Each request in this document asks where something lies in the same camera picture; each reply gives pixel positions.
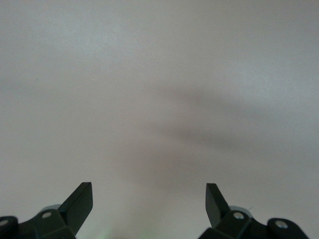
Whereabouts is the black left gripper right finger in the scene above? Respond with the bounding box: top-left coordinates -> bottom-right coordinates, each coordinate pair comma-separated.
198,183 -> 270,239

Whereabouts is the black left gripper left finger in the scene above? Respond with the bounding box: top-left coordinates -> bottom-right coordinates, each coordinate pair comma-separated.
14,182 -> 94,239

